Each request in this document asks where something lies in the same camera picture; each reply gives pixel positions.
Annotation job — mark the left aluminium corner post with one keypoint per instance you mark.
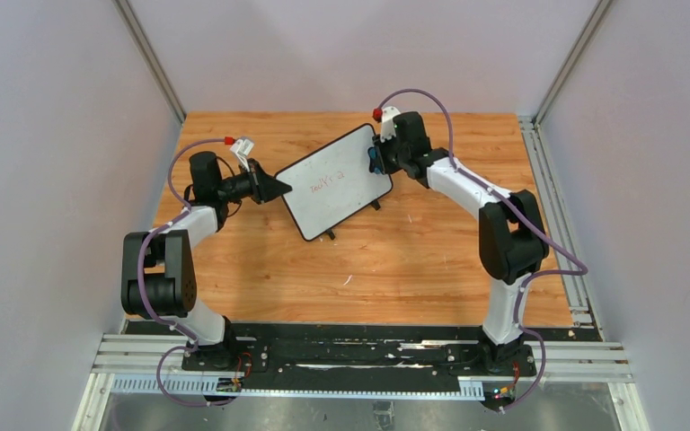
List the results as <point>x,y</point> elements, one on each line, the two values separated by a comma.
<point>137,32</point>

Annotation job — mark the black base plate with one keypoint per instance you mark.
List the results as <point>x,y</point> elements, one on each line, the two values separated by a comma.
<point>300,356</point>

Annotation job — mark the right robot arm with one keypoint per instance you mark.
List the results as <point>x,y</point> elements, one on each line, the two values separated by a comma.
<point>509,223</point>

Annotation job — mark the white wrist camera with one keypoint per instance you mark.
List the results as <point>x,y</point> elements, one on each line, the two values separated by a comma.
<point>241,149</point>
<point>387,125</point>

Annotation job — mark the aluminium frame rail front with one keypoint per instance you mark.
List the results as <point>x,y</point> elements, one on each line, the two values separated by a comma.
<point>566,361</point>

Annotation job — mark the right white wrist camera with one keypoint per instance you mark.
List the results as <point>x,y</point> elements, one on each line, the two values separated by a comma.
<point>387,125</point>

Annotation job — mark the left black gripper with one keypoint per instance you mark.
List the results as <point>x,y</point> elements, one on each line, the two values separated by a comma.
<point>256,181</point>

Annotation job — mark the slotted cable duct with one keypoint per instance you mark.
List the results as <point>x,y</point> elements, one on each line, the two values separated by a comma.
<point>214,386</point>

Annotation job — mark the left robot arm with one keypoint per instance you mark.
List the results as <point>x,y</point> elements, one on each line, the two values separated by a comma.
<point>158,280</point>

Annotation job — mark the aluminium corner post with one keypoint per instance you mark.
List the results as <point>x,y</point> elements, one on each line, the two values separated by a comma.
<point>137,32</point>
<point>578,47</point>

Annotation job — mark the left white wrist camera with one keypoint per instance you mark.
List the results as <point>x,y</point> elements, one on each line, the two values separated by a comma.
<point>241,149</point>

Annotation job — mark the right side aluminium rail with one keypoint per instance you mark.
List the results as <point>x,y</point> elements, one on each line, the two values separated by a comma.
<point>555,218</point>

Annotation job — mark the right aluminium corner post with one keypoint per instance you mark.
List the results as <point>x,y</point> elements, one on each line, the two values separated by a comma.
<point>578,47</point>

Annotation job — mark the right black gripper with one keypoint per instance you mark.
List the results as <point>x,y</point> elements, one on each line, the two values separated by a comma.
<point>383,157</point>

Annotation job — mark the white whiteboard black frame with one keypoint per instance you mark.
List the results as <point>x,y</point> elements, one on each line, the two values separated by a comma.
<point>333,183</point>

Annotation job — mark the blue black whiteboard eraser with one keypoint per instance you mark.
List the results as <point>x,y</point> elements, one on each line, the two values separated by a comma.
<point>375,161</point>

